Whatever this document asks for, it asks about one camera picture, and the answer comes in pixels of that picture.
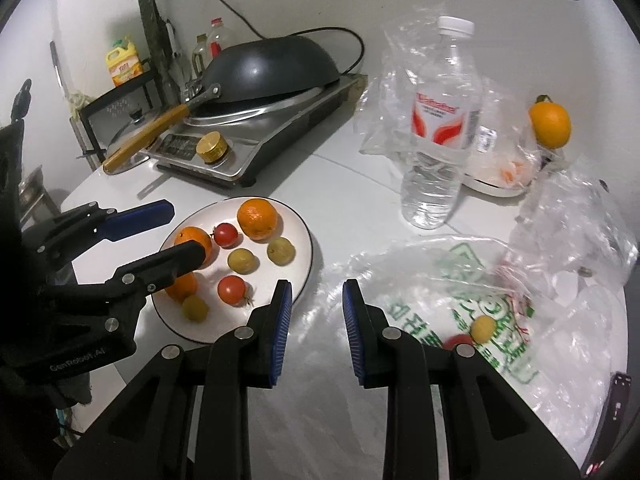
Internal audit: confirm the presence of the black smartphone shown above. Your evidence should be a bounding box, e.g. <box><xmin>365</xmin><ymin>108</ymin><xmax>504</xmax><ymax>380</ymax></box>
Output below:
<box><xmin>582</xmin><ymin>371</ymin><xmax>632</xmax><ymax>478</ymax></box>

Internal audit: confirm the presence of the steel container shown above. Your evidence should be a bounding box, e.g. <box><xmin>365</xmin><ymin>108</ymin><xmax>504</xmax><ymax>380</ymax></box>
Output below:
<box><xmin>20</xmin><ymin>167</ymin><xmax>48</xmax><ymax>221</ymax></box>

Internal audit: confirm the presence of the beige rag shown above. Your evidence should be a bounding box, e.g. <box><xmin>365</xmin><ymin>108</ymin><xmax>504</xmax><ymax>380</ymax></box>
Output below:
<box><xmin>67</xmin><ymin>91</ymin><xmax>91</xmax><ymax>118</ymax></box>

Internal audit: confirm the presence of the yellow-green plum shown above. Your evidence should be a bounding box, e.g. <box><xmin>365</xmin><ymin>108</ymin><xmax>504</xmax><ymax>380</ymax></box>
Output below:
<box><xmin>266</xmin><ymin>238</ymin><xmax>292</xmax><ymax>266</ymax></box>
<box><xmin>228</xmin><ymin>248</ymin><xmax>259</xmax><ymax>275</ymax></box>
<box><xmin>181</xmin><ymin>294</ymin><xmax>208</xmax><ymax>323</ymax></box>
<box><xmin>471</xmin><ymin>315</ymin><xmax>497</xmax><ymax>345</ymax></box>

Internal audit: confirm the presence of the silver induction cooker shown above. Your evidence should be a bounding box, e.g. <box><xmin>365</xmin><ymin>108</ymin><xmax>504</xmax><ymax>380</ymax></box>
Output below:
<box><xmin>145</xmin><ymin>75</ymin><xmax>368</xmax><ymax>188</ymax></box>

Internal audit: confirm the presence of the clear plastic water bottle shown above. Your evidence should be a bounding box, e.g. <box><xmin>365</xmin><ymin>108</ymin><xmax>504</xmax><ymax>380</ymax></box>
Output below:
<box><xmin>401</xmin><ymin>16</ymin><xmax>483</xmax><ymax>231</ymax></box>

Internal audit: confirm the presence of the crumpled clear plastic bag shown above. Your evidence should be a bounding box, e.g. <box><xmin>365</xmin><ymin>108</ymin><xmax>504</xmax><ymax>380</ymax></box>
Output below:
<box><xmin>500</xmin><ymin>157</ymin><xmax>640</xmax><ymax>311</ymax></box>

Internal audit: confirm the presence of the small glass bottle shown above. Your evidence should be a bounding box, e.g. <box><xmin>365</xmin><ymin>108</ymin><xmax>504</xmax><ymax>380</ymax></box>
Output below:
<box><xmin>191</xmin><ymin>35</ymin><xmax>208</xmax><ymax>78</ymax></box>

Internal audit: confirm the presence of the red-capped clear bottle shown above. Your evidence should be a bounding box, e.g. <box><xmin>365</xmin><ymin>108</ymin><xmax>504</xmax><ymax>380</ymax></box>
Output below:
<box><xmin>206</xmin><ymin>17</ymin><xmax>238</xmax><ymax>61</ymax></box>

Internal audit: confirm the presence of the yellow oil bottle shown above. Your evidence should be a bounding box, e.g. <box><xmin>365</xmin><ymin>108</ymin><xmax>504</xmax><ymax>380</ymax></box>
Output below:
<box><xmin>105</xmin><ymin>35</ymin><xmax>145</xmax><ymax>88</ymax></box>

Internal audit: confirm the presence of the thin clear plastic bag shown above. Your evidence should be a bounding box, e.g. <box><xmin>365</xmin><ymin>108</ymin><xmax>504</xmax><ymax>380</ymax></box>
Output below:
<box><xmin>352</xmin><ymin>10</ymin><xmax>541</xmax><ymax>186</ymax></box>

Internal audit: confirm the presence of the green printed plastic bag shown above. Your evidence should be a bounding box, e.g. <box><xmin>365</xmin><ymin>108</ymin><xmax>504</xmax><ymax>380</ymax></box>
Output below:
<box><xmin>320</xmin><ymin>235</ymin><xmax>631</xmax><ymax>461</ymax></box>

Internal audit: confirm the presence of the glass pot lid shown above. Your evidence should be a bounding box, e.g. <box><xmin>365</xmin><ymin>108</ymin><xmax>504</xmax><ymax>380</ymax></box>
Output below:
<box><xmin>102</xmin><ymin>105</ymin><xmax>173</xmax><ymax>176</ymax></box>

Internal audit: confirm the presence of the black metal rack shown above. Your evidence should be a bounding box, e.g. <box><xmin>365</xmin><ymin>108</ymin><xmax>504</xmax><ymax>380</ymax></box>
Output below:
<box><xmin>77</xmin><ymin>67</ymin><xmax>166</xmax><ymax>171</ymax></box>

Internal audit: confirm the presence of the gold stove knob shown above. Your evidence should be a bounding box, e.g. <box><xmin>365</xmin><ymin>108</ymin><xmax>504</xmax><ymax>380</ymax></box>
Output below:
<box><xmin>196</xmin><ymin>131</ymin><xmax>230</xmax><ymax>165</ymax></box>

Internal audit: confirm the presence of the black power cable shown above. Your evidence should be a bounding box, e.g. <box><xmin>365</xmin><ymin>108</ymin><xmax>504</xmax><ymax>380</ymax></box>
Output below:
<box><xmin>185</xmin><ymin>0</ymin><xmax>366</xmax><ymax>78</ymax></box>

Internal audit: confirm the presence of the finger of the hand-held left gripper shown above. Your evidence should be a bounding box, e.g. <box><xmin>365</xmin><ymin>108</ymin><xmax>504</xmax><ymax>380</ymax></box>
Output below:
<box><xmin>40</xmin><ymin>240</ymin><xmax>207</xmax><ymax>339</ymax></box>
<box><xmin>22</xmin><ymin>199</ymin><xmax>176</xmax><ymax>271</ymax></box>

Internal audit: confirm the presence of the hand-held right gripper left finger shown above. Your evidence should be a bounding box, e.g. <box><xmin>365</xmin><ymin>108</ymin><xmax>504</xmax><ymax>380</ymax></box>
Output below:
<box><xmin>57</xmin><ymin>280</ymin><xmax>293</xmax><ymax>480</ymax></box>

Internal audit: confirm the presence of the large orange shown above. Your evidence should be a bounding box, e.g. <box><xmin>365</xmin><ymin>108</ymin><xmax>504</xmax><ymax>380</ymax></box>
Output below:
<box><xmin>236</xmin><ymin>198</ymin><xmax>279</xmax><ymax>241</ymax></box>

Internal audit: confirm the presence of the white dish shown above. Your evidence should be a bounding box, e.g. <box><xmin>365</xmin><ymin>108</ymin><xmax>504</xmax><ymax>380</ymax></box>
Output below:
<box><xmin>462</xmin><ymin>157</ymin><xmax>533</xmax><ymax>198</ymax></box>

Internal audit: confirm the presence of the orange with stem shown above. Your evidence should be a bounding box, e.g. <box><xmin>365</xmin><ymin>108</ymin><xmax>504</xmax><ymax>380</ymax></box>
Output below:
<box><xmin>529</xmin><ymin>95</ymin><xmax>572</xmax><ymax>150</ymax></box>

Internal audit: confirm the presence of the dark wok with wooden handle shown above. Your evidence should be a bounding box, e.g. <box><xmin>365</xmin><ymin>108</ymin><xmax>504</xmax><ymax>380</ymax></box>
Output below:
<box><xmin>102</xmin><ymin>35</ymin><xmax>342</xmax><ymax>173</ymax></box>

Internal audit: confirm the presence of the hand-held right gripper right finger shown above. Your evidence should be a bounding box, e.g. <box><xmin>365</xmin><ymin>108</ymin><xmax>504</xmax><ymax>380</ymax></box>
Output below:
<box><xmin>341</xmin><ymin>280</ymin><xmax>583</xmax><ymax>480</ymax></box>

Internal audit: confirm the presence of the dark vertical pipe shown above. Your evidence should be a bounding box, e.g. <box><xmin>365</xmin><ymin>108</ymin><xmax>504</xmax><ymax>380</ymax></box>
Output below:
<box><xmin>132</xmin><ymin>0</ymin><xmax>166</xmax><ymax>106</ymax></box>

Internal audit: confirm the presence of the white plate with black rim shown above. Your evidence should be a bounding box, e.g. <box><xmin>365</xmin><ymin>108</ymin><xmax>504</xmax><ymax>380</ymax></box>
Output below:
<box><xmin>150</xmin><ymin>196</ymin><xmax>316</xmax><ymax>345</ymax></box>

